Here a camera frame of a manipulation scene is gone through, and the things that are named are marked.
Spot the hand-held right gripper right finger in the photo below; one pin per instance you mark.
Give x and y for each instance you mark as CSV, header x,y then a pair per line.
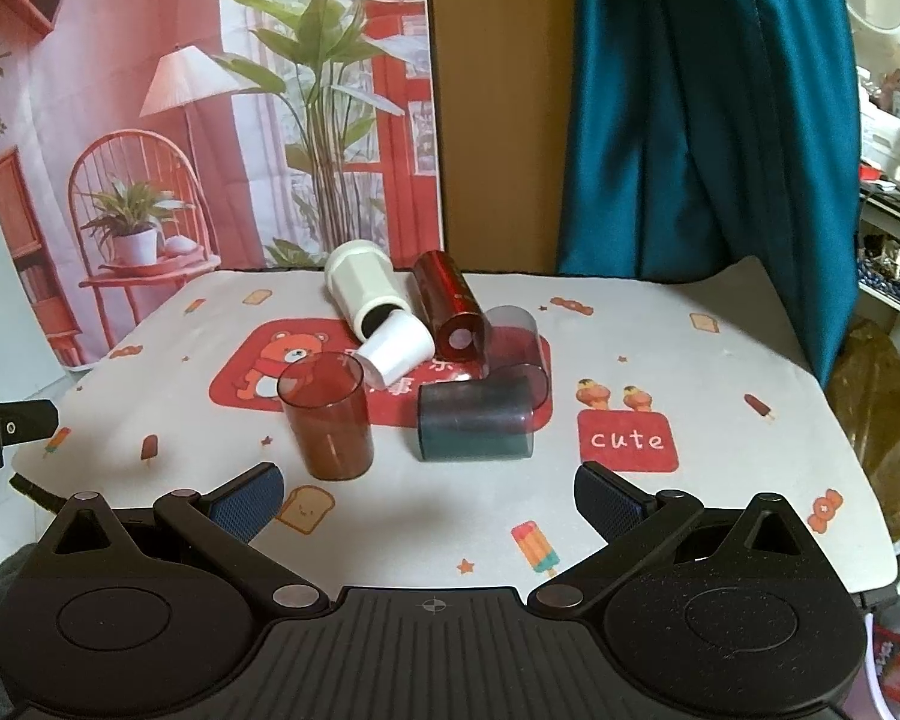
x,y
607,501

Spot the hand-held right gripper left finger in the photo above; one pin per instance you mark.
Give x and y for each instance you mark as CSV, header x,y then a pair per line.
x,y
246,504

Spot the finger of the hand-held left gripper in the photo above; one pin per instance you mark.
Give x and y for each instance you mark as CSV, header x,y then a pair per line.
x,y
26,420

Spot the dark teal translucent cup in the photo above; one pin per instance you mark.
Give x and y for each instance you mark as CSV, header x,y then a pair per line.
x,y
472,424

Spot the brown translucent cup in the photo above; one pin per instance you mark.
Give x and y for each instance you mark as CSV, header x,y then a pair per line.
x,y
330,427

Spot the grey translucent cup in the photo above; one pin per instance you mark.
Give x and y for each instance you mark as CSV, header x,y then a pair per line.
x,y
514,345

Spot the small white paper cup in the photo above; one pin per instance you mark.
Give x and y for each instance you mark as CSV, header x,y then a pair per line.
x,y
397,349

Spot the tall white ribbed cup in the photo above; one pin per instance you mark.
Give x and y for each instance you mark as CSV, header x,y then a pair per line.
x,y
356,274

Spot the shiny red cup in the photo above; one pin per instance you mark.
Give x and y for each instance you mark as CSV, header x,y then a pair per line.
x,y
446,300

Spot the printed cartoon tablecloth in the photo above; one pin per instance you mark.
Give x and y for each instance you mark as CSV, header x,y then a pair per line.
x,y
720,390

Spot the yellow plastic bag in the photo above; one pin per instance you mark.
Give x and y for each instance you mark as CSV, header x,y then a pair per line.
x,y
881,420

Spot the teal curtain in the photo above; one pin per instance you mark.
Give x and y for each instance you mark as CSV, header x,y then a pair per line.
x,y
705,127

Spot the brown wooden panel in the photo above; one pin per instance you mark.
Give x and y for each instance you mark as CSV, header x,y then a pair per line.
x,y
502,105

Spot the white cluttered shelf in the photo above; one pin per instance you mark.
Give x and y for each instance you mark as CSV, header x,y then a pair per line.
x,y
896,165

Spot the wall poster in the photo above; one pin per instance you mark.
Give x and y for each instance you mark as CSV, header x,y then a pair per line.
x,y
195,127

